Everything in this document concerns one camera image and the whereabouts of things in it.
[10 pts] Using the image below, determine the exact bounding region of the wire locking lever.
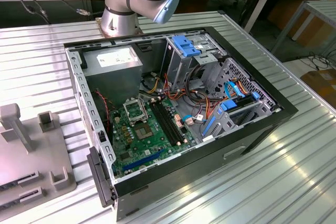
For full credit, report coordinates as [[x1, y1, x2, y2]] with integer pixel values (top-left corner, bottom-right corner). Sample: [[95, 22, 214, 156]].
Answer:
[[138, 93, 148, 124]]

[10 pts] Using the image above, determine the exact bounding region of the CPU socket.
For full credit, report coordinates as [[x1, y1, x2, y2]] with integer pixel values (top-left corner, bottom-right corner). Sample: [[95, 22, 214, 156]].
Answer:
[[131, 121, 156, 142]]

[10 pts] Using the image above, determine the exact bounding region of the black RAM slot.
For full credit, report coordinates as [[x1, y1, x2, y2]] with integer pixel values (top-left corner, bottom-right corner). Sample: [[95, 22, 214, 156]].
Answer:
[[150, 102, 175, 146], [160, 100, 184, 142], [153, 102, 178, 145], [157, 101, 181, 143]]

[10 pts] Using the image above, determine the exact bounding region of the pale board connector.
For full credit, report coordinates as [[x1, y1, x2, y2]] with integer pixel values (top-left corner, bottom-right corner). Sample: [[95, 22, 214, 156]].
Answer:
[[174, 113, 184, 130]]

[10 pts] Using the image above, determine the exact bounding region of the grey metal drive cage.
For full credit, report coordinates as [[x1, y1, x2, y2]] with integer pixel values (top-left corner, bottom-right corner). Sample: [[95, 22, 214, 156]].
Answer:
[[159, 30, 228, 95]]

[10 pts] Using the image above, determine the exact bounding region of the blue drive bay latch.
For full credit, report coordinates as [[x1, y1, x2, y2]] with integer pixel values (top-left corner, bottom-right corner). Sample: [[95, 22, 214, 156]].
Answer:
[[172, 34, 202, 57]]

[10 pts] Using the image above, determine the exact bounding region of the grey power supply unit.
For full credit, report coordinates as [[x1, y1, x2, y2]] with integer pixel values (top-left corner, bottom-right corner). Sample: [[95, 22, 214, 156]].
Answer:
[[80, 45, 144, 110]]

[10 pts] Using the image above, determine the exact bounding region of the green motherboard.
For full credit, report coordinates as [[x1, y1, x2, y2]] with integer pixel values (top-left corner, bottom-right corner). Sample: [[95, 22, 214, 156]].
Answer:
[[109, 95, 200, 179]]

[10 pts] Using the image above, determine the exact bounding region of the blue expansion slot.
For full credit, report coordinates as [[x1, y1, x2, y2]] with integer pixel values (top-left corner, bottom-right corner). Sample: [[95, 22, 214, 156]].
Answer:
[[122, 148, 166, 172]]

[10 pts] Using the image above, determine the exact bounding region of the hard disk in blue carrier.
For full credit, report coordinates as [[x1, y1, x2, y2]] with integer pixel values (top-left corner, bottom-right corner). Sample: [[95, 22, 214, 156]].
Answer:
[[219, 91, 261, 114]]

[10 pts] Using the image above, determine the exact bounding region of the black PC case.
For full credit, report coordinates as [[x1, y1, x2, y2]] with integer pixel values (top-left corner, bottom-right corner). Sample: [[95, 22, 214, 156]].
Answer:
[[64, 26, 299, 222]]

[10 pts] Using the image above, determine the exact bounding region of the perforated metal disk bay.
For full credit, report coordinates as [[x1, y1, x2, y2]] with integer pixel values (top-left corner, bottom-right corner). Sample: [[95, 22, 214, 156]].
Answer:
[[202, 56, 284, 141]]

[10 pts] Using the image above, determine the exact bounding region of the black card retention latch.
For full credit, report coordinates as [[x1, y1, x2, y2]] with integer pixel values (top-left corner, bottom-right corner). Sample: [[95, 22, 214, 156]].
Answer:
[[86, 146, 117, 208]]

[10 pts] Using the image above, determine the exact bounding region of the grey parts rack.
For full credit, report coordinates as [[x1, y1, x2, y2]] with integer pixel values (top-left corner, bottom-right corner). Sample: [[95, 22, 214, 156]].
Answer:
[[0, 102, 78, 209]]

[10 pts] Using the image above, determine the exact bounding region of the brown cardboard box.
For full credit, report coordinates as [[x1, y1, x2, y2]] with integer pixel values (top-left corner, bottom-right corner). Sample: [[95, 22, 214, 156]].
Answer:
[[267, 0, 336, 49], [300, 68, 336, 101]]

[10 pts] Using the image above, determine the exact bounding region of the coloured power wire bundle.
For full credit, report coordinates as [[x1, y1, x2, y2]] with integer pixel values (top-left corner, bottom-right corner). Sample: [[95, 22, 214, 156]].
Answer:
[[139, 65, 229, 127]]

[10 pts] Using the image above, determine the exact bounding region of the blue plastic bay rail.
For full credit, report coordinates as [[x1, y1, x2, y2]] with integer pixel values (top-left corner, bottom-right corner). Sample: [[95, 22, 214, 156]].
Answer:
[[201, 111, 221, 137]]

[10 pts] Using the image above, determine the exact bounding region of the blue SATA wire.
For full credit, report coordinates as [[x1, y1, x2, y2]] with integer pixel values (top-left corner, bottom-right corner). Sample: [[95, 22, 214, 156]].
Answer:
[[224, 80, 249, 101]]

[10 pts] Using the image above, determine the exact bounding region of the twisted coloured fan wire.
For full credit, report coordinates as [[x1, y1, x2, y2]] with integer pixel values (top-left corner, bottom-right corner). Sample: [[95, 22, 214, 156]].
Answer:
[[93, 89, 113, 133]]

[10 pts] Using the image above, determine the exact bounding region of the white metal frame table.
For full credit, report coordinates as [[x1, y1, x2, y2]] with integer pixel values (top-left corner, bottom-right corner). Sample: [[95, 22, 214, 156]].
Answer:
[[271, 0, 336, 57]]

